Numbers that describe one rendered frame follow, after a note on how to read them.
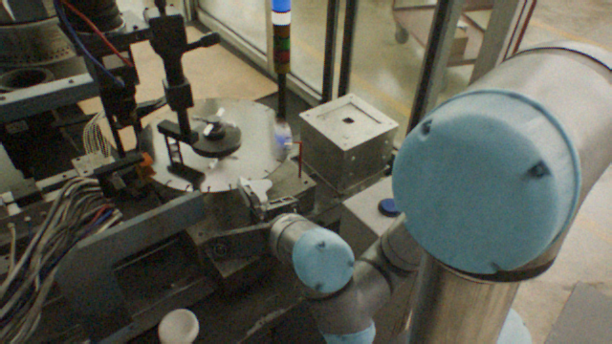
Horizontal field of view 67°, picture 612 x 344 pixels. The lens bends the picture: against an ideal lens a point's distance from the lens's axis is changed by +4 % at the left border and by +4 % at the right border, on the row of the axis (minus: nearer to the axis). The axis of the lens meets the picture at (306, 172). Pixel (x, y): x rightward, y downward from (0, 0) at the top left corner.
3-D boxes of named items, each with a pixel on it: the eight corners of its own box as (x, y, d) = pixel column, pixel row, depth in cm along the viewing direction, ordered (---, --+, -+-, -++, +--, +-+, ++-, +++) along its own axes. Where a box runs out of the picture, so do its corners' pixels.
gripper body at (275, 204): (295, 230, 85) (321, 247, 74) (252, 245, 82) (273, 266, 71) (287, 192, 83) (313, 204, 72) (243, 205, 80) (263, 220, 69)
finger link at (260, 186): (261, 172, 89) (280, 204, 84) (233, 180, 87) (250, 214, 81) (261, 161, 87) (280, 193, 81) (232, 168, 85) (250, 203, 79)
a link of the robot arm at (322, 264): (319, 311, 57) (294, 256, 55) (289, 282, 68) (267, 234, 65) (368, 279, 60) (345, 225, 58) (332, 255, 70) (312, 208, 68)
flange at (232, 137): (251, 144, 96) (250, 135, 94) (202, 161, 91) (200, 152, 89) (228, 118, 103) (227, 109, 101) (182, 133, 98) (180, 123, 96)
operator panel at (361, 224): (420, 197, 114) (433, 152, 104) (455, 224, 107) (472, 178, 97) (336, 247, 101) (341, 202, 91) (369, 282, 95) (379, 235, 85)
